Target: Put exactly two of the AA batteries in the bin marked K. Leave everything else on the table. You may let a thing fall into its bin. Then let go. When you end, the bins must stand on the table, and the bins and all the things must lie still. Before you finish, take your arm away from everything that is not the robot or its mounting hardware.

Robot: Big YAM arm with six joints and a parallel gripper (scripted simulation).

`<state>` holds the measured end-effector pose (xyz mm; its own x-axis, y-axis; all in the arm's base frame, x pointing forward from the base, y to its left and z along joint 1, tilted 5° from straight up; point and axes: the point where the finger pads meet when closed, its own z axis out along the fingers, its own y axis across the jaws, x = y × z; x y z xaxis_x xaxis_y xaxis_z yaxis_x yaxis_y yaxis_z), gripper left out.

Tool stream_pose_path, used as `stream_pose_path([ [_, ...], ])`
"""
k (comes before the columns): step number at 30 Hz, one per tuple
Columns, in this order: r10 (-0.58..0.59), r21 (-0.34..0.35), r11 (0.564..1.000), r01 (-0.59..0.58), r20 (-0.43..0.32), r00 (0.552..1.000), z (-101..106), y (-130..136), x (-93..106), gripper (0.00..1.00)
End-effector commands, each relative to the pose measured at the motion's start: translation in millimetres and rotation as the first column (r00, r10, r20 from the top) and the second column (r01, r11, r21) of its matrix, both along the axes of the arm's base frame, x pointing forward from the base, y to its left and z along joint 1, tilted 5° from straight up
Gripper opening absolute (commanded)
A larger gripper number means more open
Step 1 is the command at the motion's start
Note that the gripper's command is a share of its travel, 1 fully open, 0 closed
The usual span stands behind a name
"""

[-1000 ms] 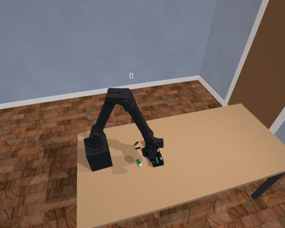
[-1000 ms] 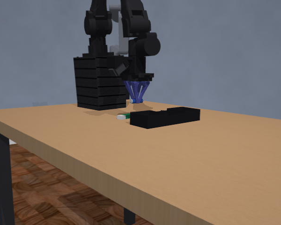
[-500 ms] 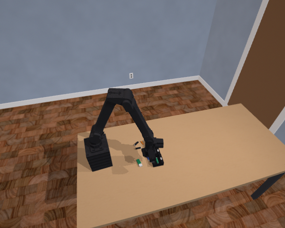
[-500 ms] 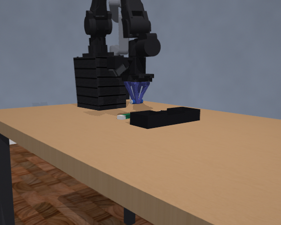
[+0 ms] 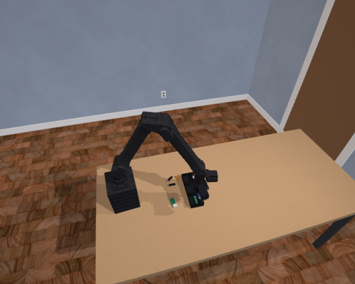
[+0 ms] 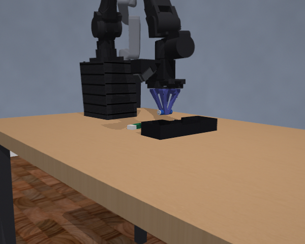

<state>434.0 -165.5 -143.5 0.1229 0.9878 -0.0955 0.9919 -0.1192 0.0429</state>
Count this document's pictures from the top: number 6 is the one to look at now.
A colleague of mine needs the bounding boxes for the blue aa battery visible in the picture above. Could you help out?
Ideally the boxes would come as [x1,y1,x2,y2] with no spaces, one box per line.
[157,109,172,115]

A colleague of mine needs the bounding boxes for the white and green eraser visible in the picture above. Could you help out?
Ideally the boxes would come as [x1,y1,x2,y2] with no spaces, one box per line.
[127,123,141,130]

